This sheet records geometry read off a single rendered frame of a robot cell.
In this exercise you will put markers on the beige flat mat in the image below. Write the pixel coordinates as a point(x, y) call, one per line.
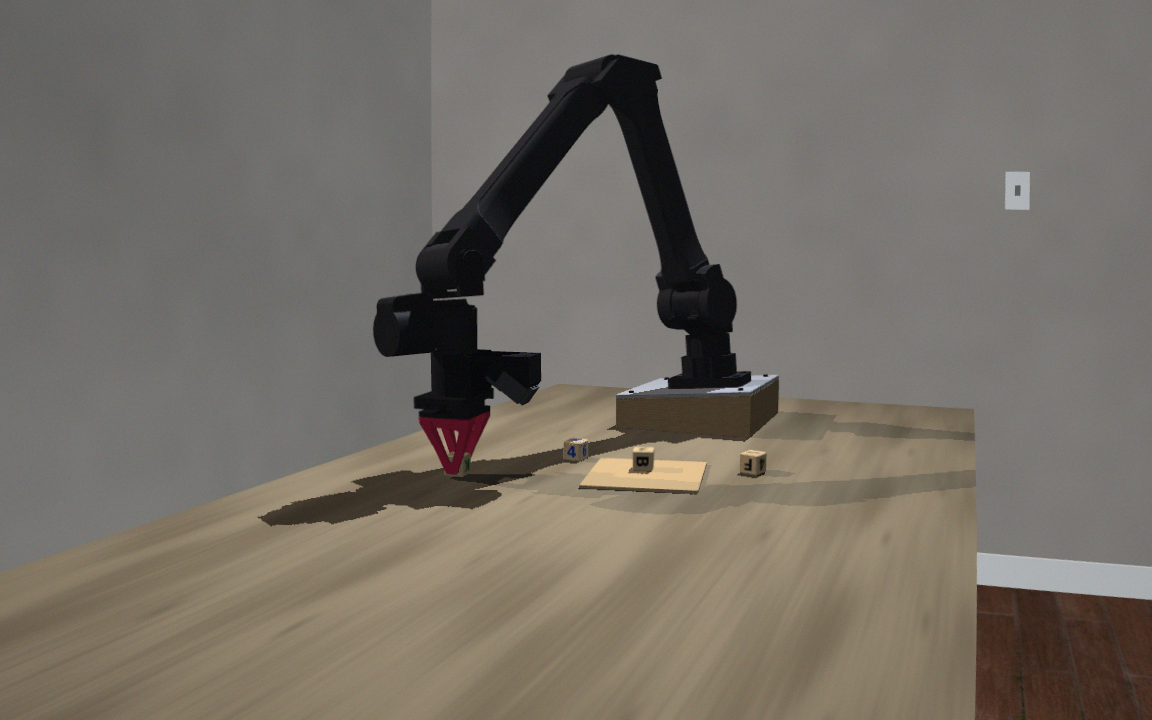
point(667, 476)

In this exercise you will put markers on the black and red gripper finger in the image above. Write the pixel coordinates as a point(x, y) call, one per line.
point(479, 425)
point(464, 428)

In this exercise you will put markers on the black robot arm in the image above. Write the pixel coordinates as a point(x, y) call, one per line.
point(410, 324)

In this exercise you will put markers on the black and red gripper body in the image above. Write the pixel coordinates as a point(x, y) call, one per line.
point(474, 406)

